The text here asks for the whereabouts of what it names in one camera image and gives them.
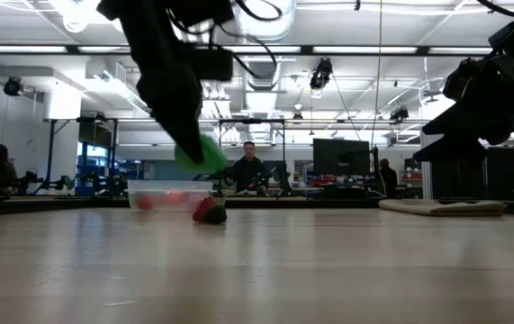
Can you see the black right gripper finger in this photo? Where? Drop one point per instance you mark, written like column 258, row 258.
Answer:
column 468, row 122
column 457, row 150

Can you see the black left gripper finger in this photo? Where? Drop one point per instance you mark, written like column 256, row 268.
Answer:
column 175, row 108

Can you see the green toy cabbage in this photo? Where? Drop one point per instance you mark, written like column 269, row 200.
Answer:
column 213, row 157

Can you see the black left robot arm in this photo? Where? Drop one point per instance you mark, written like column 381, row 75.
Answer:
column 166, row 9

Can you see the black background robot arm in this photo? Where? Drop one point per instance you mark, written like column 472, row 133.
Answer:
column 220, row 177
column 281, row 175

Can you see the clear plastic tupperware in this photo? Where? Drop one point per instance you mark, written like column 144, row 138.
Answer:
column 166, row 186

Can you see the black room partition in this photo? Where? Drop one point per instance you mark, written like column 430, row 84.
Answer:
column 504, row 175

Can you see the beige folded cloth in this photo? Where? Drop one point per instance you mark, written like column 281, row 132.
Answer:
column 441, row 208

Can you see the person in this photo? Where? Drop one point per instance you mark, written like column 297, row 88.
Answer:
column 4, row 171
column 249, row 173
column 388, row 180

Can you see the blue shelf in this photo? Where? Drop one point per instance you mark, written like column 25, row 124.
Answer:
column 96, row 168

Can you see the red toy strawberry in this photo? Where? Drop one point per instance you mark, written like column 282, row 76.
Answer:
column 202, row 209

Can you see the dark toy blackberry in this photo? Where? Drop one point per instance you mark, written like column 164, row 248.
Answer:
column 217, row 216

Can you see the black monitor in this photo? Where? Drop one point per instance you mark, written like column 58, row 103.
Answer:
column 341, row 157

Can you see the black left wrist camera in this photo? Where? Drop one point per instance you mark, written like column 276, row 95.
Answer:
column 213, row 64

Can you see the black hanging ceiling camera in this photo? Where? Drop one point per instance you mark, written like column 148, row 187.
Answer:
column 399, row 114
column 12, row 86
column 321, row 74

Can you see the black overhead rail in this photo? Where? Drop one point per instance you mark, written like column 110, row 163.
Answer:
column 351, row 50

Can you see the black table edge rail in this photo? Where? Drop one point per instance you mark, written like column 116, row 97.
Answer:
column 9, row 204

